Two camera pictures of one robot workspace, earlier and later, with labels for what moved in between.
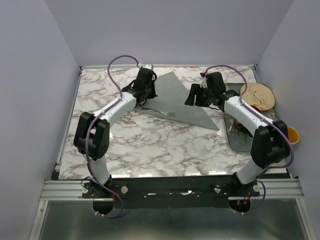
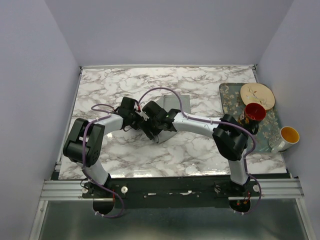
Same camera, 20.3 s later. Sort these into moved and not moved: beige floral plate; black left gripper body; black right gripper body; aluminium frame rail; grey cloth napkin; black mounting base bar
Moved: black right gripper body; grey cloth napkin; black left gripper body
Not moved: beige floral plate; black mounting base bar; aluminium frame rail
